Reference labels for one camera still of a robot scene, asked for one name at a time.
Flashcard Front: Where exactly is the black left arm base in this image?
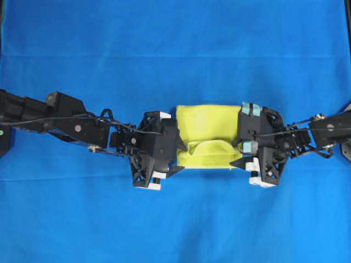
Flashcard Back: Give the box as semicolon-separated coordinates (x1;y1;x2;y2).
0;127;12;158

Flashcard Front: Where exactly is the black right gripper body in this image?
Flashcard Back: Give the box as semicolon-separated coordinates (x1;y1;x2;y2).
245;107;288;187

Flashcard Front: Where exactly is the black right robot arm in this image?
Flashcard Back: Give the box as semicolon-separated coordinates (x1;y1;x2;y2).
230;102;350;187

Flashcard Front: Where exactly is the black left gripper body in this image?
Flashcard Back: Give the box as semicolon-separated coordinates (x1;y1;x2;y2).
130;111;172;190

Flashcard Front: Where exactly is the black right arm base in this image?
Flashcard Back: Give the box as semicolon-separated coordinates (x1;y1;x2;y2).
341;142;351;162

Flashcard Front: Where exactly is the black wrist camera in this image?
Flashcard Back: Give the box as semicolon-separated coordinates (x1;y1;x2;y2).
152;119;177;173
237;102;263;155

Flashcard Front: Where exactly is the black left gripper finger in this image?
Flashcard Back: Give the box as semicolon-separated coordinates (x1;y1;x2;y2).
175;131;188;151
166;164;184;179

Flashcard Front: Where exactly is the blue table cloth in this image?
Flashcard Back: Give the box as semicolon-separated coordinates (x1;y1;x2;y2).
1;1;350;262

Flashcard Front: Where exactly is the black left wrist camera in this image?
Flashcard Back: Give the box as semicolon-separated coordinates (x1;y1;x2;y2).
152;119;177;173

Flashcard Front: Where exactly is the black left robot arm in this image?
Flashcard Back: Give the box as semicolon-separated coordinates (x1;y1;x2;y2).
1;90;188;190

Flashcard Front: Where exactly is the yellow-green towel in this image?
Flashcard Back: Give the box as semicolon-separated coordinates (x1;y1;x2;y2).
176;105;242;169

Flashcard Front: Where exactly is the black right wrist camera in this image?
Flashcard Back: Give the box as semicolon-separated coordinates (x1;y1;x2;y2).
237;102;263;155

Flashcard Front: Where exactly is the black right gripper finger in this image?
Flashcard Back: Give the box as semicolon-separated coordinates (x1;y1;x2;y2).
229;157;253;169
232;136;241;147

